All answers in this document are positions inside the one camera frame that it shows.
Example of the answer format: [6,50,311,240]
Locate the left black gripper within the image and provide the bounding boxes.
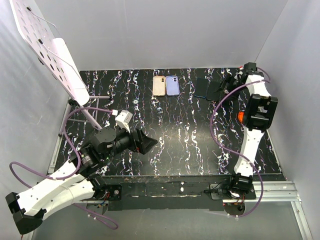
[101,122,158,161]

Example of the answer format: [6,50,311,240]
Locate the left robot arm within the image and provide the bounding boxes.
[5,127,158,235]

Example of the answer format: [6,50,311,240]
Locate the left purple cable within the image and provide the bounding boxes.
[9,107,118,188]

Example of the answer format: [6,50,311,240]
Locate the dark blue phone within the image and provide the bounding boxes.
[193,77,209,98]

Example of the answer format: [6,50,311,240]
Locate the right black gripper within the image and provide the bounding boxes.
[214,73,248,102]

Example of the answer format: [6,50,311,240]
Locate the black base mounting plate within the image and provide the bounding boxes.
[83,175,244,214]

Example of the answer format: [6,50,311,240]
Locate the orange plastic clip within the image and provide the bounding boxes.
[237,111,245,124]

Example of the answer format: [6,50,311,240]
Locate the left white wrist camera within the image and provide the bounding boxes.
[115,110,133,133]

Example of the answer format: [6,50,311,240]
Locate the aluminium frame rail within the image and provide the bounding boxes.
[222,181,313,240]

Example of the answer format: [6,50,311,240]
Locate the purple phone case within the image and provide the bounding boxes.
[165,75,180,96]

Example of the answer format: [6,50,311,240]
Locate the white perforated music stand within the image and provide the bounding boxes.
[9,0,102,131]

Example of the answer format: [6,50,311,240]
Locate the cream phone case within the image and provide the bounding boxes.
[152,76,166,97]

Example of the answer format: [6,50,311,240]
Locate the black phone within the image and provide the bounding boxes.
[206,81,221,102]

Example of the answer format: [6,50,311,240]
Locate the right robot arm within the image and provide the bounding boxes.
[219,62,278,199]

